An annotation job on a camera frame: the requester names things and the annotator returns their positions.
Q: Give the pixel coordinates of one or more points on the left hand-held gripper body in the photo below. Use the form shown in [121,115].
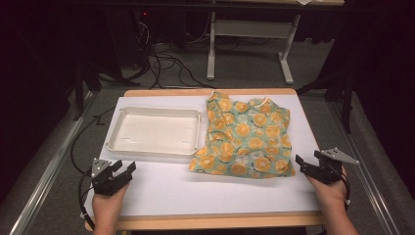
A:
[104,182]

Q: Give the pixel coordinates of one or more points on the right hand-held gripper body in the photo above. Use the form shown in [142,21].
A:
[329,169]

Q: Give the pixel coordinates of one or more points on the orange print fabric bag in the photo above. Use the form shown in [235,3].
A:
[248,137]

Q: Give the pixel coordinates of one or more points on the person's left hand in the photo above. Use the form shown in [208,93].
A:
[107,205]

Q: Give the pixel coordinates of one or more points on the person's right hand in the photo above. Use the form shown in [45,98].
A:
[329,196]

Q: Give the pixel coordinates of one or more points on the white plastic tray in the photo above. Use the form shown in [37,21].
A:
[156,133]

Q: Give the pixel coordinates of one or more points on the black metal stand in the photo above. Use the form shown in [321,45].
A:
[345,94]
[80,88]

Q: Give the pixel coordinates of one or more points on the white table mat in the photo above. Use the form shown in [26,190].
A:
[195,192]

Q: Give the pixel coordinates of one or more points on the dark computer tower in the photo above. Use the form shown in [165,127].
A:
[142,36]

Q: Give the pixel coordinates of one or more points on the metal floor rail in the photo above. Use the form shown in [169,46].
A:
[52,163]
[362,169]

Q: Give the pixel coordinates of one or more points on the white desk with frame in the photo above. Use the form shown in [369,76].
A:
[254,29]

